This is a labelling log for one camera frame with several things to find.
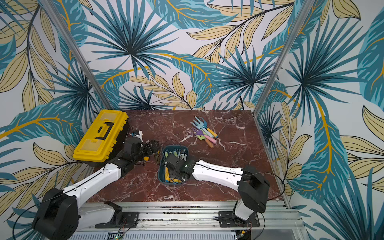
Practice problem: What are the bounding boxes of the purple small rake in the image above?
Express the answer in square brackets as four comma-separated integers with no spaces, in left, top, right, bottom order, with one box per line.
[194,130,217,144]

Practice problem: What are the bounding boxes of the light blue fork pink handle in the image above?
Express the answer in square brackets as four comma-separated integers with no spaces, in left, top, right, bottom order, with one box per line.
[191,116,217,141]

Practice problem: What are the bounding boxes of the teal fork yellow handle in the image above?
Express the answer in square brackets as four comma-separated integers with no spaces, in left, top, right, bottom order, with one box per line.
[197,118,219,138]

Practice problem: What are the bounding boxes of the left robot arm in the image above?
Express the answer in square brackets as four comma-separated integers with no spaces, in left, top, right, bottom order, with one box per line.
[32,137,161,240]

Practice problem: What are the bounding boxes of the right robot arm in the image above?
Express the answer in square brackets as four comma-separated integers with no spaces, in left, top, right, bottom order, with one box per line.
[164,155,270,223]

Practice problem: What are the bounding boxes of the teal storage tray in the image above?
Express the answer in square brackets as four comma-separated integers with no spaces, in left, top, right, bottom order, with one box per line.
[158,145,189,186]

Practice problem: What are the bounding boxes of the yellow plastic toolbox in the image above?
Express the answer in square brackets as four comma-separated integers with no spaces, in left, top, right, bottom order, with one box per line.
[73,110,129,165]

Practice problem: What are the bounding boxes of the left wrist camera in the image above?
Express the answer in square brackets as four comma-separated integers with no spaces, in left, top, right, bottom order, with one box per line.
[131,130,143,141]

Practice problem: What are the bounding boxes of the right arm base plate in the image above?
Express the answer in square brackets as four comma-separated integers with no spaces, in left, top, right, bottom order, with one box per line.
[214,211,260,228]

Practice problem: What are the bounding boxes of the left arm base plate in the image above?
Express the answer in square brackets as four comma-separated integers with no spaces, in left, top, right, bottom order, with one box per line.
[95,212,139,229]

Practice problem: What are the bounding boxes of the aluminium rail frame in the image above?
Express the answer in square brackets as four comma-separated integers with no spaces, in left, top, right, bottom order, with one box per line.
[44,200,310,240]

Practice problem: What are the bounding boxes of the right aluminium corner post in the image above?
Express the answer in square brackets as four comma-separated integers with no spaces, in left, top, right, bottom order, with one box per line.
[253,0,314,119]

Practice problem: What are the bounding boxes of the aluminium corner post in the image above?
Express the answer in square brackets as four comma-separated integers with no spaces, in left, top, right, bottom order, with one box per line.
[253,0,314,119]
[41,0,113,110]

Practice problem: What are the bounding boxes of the left aluminium corner post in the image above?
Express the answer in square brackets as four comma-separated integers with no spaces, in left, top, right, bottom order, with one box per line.
[41,0,113,110]

